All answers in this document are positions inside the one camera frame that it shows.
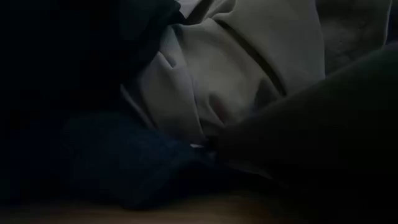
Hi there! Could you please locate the dark olive-brown garment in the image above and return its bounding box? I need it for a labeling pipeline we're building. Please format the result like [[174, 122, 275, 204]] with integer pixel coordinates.
[[216, 43, 398, 224]]

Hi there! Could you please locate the dark grey garment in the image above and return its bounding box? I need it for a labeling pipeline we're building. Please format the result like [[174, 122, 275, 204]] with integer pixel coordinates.
[[315, 0, 393, 75]]

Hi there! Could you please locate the black garment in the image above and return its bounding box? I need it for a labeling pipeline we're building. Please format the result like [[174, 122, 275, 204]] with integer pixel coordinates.
[[0, 0, 189, 125]]

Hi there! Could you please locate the light grey garment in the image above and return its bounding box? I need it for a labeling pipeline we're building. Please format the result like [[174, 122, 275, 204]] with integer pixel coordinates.
[[119, 0, 327, 147]]

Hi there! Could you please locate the navy blue garment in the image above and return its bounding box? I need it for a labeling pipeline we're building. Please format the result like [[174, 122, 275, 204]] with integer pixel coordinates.
[[9, 111, 226, 210]]

